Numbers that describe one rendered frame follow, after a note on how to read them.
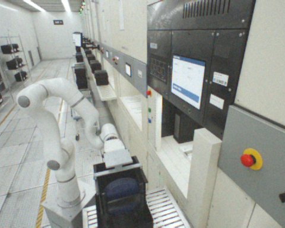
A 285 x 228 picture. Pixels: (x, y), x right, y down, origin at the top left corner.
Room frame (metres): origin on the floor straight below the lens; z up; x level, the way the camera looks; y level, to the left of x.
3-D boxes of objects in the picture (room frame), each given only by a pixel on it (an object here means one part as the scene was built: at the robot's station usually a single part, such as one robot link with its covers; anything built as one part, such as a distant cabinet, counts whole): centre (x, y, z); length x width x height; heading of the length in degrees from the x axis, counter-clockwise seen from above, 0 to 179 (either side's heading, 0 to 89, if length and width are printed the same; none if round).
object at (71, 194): (0.91, 0.51, 0.85); 0.19 x 0.19 x 0.18
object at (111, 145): (0.79, 0.15, 1.25); 0.11 x 0.10 x 0.07; 17
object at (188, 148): (1.20, -0.44, 0.89); 0.22 x 0.21 x 0.04; 108
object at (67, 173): (0.95, 0.51, 1.07); 0.19 x 0.12 x 0.24; 1
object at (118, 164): (0.69, 0.12, 1.11); 0.24 x 0.20 x 0.32; 107
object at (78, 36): (4.14, 1.11, 1.59); 0.50 x 0.41 x 0.36; 108
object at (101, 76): (3.70, 0.80, 0.93); 0.30 x 0.28 x 0.26; 15
